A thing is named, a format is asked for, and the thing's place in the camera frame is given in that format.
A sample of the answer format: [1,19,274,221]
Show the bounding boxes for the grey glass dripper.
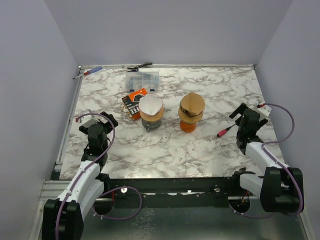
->
[179,106,203,118]

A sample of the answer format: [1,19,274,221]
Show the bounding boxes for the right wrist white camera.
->
[257,103,272,119]

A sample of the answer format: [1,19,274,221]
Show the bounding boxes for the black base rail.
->
[87,173,252,214]

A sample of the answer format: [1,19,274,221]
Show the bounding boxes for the purple cable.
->
[233,103,305,220]
[54,112,143,240]

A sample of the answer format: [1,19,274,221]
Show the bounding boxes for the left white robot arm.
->
[41,111,263,240]

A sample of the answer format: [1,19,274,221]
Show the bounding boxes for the black pliers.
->
[126,62,153,72]

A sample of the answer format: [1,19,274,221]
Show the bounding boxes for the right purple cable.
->
[233,103,305,220]

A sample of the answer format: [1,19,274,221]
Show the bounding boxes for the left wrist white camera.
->
[75,109,99,128]

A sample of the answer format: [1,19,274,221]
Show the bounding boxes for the orange glass carafe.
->
[179,120,197,133]

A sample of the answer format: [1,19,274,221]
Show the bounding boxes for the clear plastic screw organizer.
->
[124,71,160,92]

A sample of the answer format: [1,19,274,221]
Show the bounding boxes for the pink handled tool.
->
[216,123,237,138]

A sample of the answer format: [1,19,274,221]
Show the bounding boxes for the white paper coffee filter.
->
[138,94,163,116]

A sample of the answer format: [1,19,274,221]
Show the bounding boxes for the red blue screwdriver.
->
[73,66,102,80]

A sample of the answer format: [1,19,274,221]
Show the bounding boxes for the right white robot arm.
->
[229,103,304,214]

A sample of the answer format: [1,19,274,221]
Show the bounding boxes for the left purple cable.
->
[54,112,143,240]

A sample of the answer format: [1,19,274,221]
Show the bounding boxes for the wrist white camera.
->
[75,109,99,128]
[257,103,272,119]

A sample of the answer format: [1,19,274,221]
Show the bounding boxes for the brown paper coffee filter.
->
[180,92,205,116]

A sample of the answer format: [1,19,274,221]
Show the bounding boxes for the wooden dripper ring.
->
[177,109,204,125]
[139,107,166,124]

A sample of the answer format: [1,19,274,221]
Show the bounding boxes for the pink plastic dripper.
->
[138,93,165,117]

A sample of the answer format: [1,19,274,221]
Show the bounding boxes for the orange coffee filter box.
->
[122,88,148,121]

